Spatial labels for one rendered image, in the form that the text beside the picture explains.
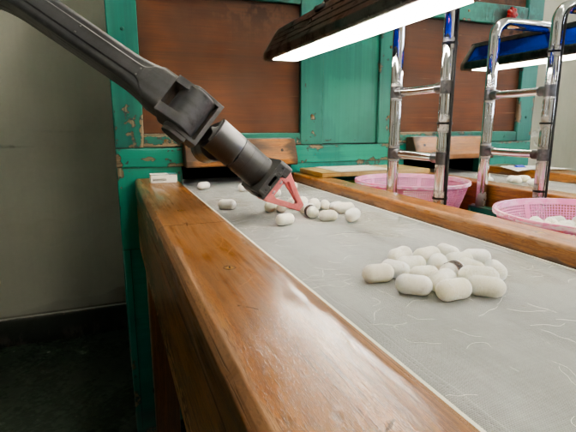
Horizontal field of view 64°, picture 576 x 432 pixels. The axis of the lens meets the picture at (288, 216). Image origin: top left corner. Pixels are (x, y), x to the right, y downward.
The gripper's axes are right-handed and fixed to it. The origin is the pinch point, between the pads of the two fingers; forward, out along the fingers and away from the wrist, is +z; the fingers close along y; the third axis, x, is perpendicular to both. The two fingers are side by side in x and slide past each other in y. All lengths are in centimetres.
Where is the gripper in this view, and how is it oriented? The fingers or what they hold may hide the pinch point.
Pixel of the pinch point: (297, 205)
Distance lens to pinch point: 81.2
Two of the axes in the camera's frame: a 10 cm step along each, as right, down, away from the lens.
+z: 7.1, 5.9, 4.0
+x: -6.1, 7.9, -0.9
